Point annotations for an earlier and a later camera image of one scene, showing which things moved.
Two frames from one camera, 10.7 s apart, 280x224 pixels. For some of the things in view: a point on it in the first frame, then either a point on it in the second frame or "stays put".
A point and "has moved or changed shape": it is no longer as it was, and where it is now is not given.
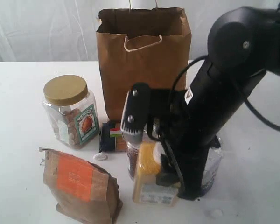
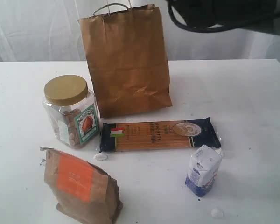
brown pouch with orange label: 86,193 stays put
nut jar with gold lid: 71,111 stays put
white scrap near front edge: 216,213 stays put
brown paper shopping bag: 148,45 has moved or changed shape
